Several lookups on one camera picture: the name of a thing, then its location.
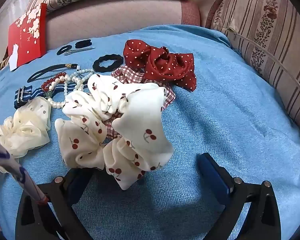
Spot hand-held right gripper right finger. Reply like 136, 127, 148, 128
197, 152, 282, 240

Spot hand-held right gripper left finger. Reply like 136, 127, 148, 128
15, 166, 100, 240

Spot white cherry print scrunchie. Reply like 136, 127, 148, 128
54, 74, 175, 191

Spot red polka dot scrunchie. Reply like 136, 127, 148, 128
122, 39, 197, 92

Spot cream dotted sheer scrunchie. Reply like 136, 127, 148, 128
0, 97, 52, 158

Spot blue blanket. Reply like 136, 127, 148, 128
0, 24, 300, 240

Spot red blossom print box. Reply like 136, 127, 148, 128
8, 3, 47, 72

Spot red plaid scrunchie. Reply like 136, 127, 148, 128
102, 65, 176, 140

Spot silver hair clip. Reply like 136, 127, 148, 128
64, 47, 95, 56

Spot striped floral zipper cushion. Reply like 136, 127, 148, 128
211, 0, 300, 133

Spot pink sofa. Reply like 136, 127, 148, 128
0, 0, 240, 65

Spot blue striped buckle strap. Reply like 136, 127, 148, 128
14, 81, 90, 109

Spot white pearl bracelet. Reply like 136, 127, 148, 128
47, 74, 90, 110

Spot red bead bracelet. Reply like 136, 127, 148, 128
41, 72, 67, 93

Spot thin black gold-wrapped hair tie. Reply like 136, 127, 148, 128
27, 63, 80, 83

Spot pale blue bead bracelet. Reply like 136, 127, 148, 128
71, 68, 95, 90

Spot small thin black hair tie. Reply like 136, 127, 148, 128
56, 45, 73, 55

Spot black wavy hair tie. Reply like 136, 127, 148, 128
92, 54, 125, 74

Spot thick black hair tie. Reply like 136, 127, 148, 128
75, 39, 92, 49

